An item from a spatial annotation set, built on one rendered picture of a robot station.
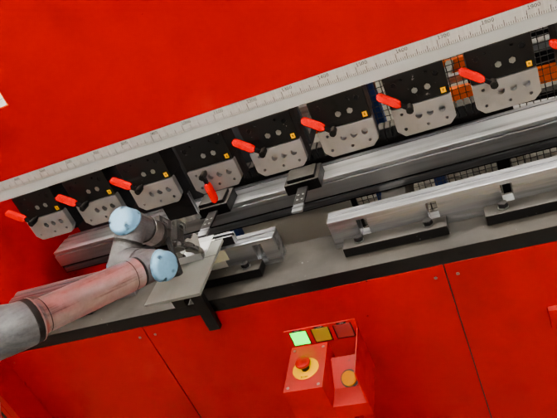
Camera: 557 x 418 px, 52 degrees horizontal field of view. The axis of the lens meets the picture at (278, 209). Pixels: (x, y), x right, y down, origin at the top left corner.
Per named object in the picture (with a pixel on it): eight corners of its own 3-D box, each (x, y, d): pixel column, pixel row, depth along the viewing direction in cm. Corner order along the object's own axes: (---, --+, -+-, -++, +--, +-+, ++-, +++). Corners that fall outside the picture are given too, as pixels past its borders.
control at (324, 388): (299, 424, 150) (273, 376, 142) (307, 376, 163) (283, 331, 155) (374, 414, 143) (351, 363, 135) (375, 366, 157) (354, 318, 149)
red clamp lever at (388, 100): (377, 94, 140) (414, 109, 140) (378, 89, 143) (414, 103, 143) (375, 101, 141) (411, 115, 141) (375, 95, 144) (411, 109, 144)
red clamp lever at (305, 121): (301, 119, 146) (336, 132, 147) (303, 113, 150) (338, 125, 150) (299, 124, 147) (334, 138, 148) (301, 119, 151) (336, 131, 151)
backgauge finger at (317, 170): (280, 221, 177) (274, 207, 175) (292, 180, 199) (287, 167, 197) (317, 211, 173) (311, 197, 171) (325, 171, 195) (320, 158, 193)
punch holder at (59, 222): (39, 240, 188) (10, 199, 181) (51, 226, 195) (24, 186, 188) (75, 230, 183) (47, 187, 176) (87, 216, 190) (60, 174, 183)
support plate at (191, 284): (145, 308, 163) (143, 305, 163) (174, 253, 185) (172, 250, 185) (201, 295, 157) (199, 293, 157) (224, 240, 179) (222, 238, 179)
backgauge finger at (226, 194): (187, 245, 188) (181, 232, 186) (208, 203, 210) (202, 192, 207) (220, 236, 184) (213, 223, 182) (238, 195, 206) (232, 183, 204)
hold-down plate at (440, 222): (345, 258, 167) (341, 250, 165) (346, 247, 171) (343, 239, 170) (449, 234, 157) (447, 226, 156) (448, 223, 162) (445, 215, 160)
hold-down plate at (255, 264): (178, 295, 185) (174, 288, 184) (183, 284, 190) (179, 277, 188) (263, 276, 175) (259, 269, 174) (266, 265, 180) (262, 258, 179)
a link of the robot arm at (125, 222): (102, 234, 146) (110, 202, 147) (128, 244, 155) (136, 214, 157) (126, 237, 142) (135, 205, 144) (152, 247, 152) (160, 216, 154)
